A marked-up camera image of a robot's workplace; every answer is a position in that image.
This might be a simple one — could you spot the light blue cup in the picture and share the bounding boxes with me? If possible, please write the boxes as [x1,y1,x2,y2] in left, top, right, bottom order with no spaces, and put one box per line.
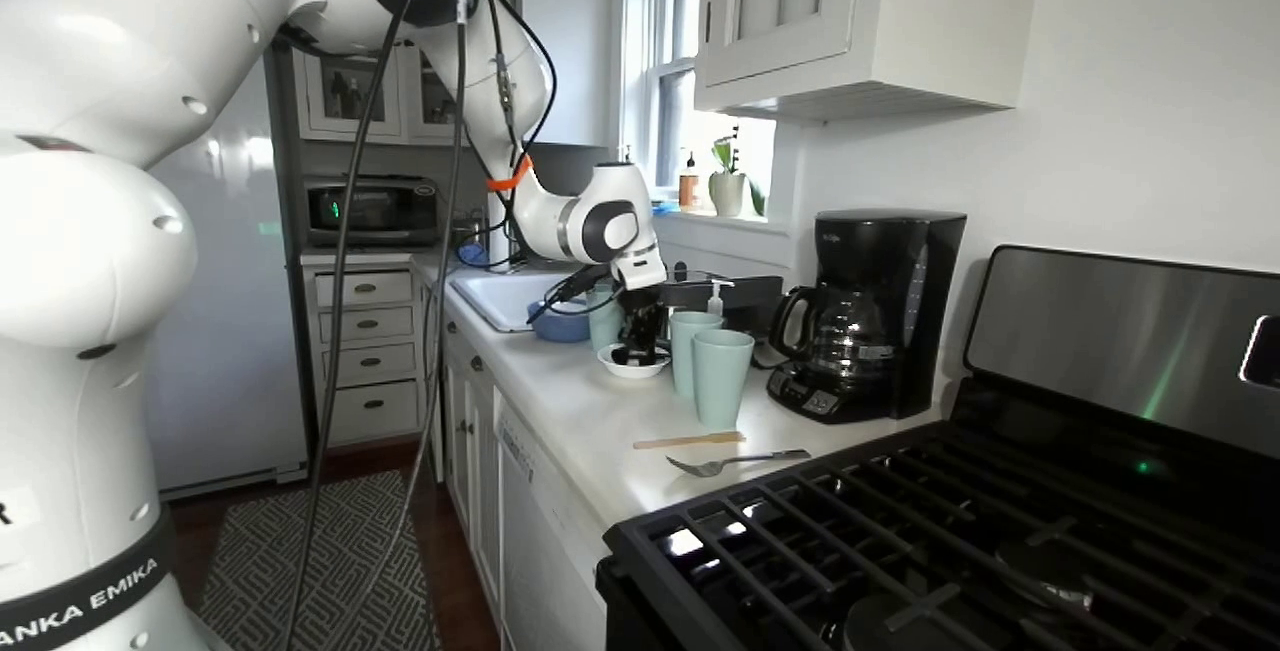
[587,282,628,353]
[668,311,726,400]
[691,329,756,430]

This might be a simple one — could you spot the white bowl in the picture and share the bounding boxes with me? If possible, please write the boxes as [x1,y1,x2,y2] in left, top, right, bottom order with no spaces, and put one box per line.
[597,342,672,380]

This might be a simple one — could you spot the blue bowl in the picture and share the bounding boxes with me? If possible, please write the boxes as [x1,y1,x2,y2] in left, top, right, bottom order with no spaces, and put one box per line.
[527,300,593,344]

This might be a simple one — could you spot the wooden stick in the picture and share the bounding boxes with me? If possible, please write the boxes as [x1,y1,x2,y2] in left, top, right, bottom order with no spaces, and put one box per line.
[632,430,747,451]

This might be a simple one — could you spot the white sink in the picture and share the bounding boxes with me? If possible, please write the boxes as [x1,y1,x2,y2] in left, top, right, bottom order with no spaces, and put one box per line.
[449,268,583,335]

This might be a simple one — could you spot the potted plant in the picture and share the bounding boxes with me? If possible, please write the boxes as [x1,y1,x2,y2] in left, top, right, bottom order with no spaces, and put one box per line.
[707,127,767,219]

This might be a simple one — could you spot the metal fork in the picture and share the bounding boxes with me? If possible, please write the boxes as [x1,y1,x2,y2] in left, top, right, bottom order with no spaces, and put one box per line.
[665,448,813,479]

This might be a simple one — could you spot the window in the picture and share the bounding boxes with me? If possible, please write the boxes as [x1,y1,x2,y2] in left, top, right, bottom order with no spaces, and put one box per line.
[636,0,778,223]

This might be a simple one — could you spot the white cabinet door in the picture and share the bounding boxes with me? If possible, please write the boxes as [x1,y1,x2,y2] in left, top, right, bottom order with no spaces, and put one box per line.
[443,355,474,535]
[469,371,502,620]

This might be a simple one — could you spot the black coffee maker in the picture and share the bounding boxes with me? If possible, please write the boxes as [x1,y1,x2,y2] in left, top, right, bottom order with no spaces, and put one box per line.
[766,208,969,426]

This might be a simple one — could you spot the white dishwasher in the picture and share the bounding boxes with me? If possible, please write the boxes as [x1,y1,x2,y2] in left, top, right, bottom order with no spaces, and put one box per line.
[494,394,611,651]

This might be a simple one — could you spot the white drawer cabinet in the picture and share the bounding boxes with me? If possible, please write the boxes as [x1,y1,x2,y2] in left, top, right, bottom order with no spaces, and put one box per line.
[299,249,429,449]

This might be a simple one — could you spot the black microwave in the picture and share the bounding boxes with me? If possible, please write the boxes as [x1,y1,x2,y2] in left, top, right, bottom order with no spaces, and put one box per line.
[304,175,442,249]

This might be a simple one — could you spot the glass cabinet door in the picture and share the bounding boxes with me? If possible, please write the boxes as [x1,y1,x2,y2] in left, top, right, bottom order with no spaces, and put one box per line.
[699,0,883,88]

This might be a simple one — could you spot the black stove grate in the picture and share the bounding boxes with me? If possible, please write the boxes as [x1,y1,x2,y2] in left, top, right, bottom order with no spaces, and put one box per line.
[634,426,1280,651]

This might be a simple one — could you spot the white glass-front cabinet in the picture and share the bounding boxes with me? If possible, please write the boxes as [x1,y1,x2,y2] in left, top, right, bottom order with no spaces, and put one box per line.
[292,43,473,147]

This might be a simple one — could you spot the grey patterned rug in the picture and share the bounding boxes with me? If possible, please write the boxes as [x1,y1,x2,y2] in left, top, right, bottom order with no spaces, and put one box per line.
[194,470,443,651]

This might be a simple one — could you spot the white refrigerator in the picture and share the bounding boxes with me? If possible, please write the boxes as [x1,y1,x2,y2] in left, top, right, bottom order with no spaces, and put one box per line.
[146,59,312,503]

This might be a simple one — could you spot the black and steel stove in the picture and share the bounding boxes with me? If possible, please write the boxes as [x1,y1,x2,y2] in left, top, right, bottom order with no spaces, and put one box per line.
[595,244,1280,651]

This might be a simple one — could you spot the white wall cabinet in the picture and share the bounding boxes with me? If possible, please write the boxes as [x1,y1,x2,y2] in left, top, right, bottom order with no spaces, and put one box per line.
[694,0,1047,124]

